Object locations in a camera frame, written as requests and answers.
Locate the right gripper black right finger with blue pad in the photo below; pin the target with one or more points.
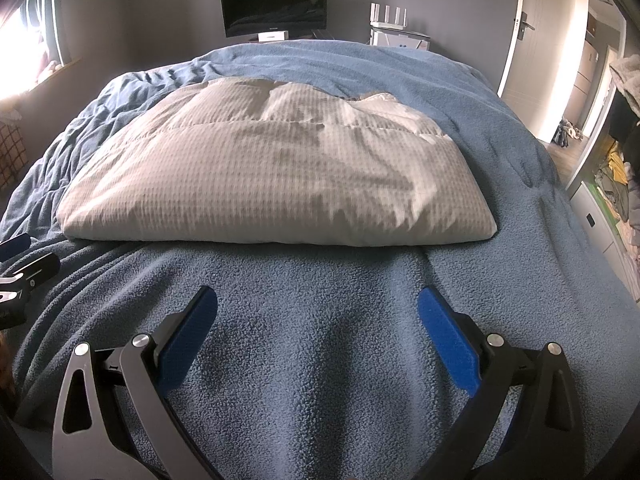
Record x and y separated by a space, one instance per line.
545 438

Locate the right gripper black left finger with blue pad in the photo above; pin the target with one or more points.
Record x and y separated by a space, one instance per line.
90 436

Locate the white puffer jacket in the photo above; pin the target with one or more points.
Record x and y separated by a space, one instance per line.
248 161

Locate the wardrobe with clothes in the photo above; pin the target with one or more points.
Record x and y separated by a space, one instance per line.
607 198

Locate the blue fleece blanket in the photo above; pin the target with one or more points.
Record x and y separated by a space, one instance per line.
318 366

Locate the window with curtain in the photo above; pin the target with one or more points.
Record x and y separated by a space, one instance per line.
33 44

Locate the small white box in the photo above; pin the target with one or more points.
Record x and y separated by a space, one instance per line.
273 36

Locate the black flat monitor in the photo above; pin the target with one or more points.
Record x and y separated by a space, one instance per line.
246 17

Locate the white door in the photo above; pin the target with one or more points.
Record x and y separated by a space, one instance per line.
542 62

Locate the white wifi router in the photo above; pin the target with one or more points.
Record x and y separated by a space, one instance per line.
389 17

